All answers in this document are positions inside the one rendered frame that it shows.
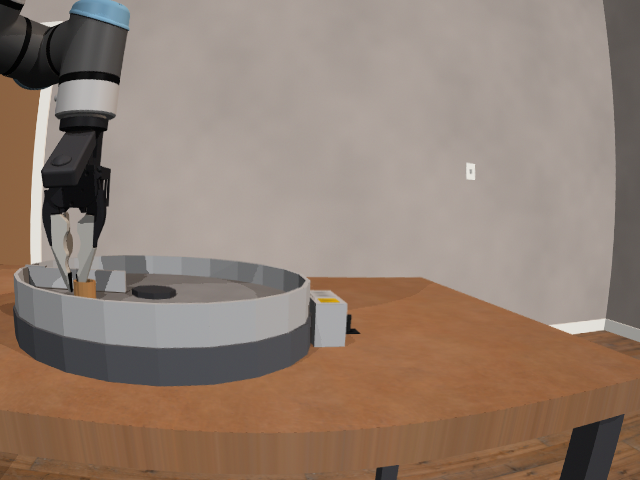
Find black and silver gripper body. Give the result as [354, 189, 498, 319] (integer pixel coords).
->
[49, 116, 111, 213]

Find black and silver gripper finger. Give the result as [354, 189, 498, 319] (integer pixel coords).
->
[76, 190, 107, 282]
[42, 190, 73, 292]

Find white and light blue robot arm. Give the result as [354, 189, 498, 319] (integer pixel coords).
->
[0, 0, 130, 188]

